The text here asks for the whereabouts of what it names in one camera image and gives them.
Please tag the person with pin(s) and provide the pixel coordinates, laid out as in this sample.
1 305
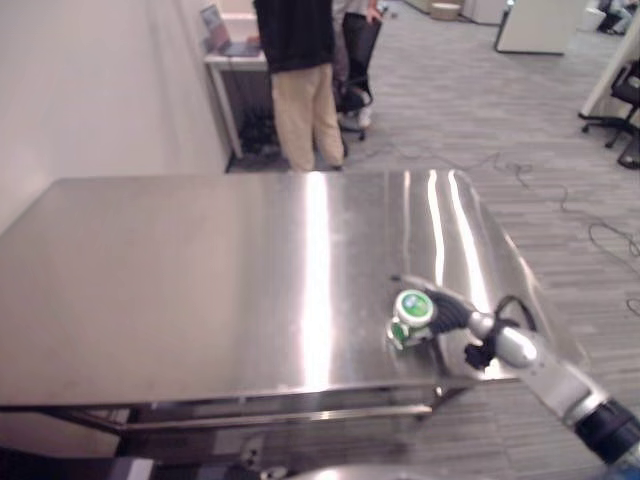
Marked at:
300 75
357 55

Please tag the white partition panel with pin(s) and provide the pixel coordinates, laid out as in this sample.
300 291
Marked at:
611 65

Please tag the black office chair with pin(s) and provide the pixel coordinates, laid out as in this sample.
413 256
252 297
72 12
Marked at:
356 95
622 107

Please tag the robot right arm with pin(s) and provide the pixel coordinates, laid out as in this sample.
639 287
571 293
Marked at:
555 372

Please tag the green white lidded cup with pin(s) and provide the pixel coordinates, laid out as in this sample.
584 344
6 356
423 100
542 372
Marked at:
411 314

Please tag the round beige stool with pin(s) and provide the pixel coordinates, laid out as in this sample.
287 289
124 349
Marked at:
445 10

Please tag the open laptop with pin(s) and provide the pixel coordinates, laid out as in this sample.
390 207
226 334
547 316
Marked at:
225 35

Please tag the white desk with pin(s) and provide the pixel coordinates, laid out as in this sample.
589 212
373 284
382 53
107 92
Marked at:
227 75

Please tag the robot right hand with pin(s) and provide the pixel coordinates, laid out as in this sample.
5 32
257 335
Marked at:
446 311

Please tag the stainless steel table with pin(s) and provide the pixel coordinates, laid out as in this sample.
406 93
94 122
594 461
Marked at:
240 300

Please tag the white cabinet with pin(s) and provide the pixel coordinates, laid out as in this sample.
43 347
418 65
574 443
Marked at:
537 25

